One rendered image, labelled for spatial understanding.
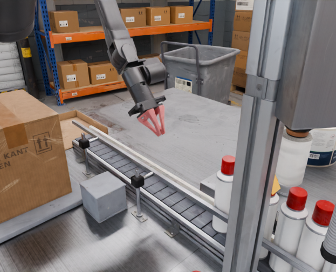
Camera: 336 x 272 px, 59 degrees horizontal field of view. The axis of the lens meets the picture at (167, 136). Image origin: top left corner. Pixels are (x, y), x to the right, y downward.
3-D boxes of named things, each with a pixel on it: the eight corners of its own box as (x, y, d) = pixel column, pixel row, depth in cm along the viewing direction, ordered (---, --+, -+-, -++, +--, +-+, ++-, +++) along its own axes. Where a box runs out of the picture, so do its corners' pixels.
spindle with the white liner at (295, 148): (306, 188, 92) (329, 95, 78) (292, 201, 86) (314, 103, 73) (279, 176, 98) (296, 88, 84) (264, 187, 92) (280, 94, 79)
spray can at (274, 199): (272, 252, 70) (288, 179, 60) (259, 264, 67) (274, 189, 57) (253, 239, 73) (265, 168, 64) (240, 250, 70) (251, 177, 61)
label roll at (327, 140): (272, 156, 109) (278, 120, 102) (286, 136, 124) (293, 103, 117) (332, 173, 99) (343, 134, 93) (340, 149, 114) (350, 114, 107)
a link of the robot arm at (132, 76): (117, 75, 87) (123, 66, 82) (137, 70, 90) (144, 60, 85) (127, 96, 86) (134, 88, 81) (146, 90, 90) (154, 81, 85)
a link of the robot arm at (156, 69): (110, 59, 89) (120, 44, 82) (142, 51, 95) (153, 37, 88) (127, 95, 88) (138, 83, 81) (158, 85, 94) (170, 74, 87)
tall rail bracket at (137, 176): (157, 209, 90) (156, 163, 83) (138, 221, 86) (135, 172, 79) (150, 204, 93) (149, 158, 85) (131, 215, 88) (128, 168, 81)
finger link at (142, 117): (178, 126, 84) (164, 96, 84) (159, 134, 79) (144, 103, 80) (166, 134, 89) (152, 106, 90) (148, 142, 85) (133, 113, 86)
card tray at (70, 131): (108, 135, 136) (108, 127, 134) (53, 154, 120) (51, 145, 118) (77, 116, 156) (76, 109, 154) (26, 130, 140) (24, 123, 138)
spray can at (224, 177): (235, 225, 77) (244, 157, 68) (226, 237, 74) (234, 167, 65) (217, 217, 80) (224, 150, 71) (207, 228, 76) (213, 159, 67)
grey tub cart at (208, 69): (193, 103, 411) (196, 30, 368) (236, 114, 378) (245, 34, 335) (153, 125, 346) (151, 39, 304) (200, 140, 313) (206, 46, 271)
